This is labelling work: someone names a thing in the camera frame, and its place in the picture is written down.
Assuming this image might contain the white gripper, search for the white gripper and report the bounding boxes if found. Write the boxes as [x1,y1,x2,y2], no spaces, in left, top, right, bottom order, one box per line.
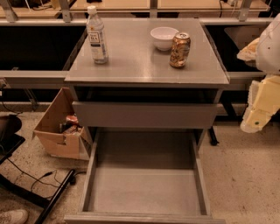
[236,38,280,133]

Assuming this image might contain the clear plastic water bottle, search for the clear plastic water bottle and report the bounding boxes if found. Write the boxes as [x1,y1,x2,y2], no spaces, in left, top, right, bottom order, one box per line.
[87,5,109,64]

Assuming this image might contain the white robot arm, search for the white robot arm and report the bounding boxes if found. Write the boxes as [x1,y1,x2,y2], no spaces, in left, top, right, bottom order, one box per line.
[237,15,280,133]

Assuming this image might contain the grey drawer cabinet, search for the grey drawer cabinet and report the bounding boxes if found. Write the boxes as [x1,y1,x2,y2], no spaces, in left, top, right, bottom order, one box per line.
[66,18,229,144]

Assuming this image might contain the open grey bottom drawer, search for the open grey bottom drawer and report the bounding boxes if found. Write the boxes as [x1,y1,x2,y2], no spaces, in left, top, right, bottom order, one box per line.
[65,129,226,224]

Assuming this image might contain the closed grey upper drawer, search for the closed grey upper drawer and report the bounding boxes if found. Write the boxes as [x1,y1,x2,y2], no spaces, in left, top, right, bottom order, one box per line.
[73,101,217,129]

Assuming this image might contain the black table foot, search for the black table foot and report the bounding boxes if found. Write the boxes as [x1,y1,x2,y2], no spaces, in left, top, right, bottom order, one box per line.
[208,127,219,146]

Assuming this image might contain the gold patterned drink can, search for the gold patterned drink can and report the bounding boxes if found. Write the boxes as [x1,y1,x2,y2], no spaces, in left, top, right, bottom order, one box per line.
[169,31,191,68]

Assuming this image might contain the white ceramic bowl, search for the white ceramic bowl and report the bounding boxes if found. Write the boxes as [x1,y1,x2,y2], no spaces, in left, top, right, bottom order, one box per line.
[150,27,179,51]

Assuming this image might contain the red snack packet in box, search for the red snack packet in box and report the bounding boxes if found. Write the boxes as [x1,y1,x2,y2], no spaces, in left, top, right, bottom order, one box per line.
[66,115,79,125]

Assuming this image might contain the open cardboard box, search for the open cardboard box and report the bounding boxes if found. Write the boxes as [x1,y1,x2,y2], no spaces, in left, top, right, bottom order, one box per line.
[33,87,91,160]

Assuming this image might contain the black office chair seat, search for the black office chair seat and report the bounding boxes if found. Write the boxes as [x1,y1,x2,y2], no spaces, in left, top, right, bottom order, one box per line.
[0,115,25,164]

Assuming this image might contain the black chair base leg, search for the black chair base leg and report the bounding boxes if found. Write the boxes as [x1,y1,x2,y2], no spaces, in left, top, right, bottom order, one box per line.
[0,169,75,224]

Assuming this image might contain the white sneaker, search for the white sneaker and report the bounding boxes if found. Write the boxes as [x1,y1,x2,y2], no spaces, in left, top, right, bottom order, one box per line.
[0,209,28,224]

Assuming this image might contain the black floor cable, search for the black floor cable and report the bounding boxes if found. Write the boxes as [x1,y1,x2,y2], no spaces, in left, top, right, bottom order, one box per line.
[0,145,88,193]

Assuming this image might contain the grey metal bench frame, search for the grey metal bench frame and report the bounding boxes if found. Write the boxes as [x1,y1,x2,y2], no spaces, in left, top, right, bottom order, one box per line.
[0,17,280,90]

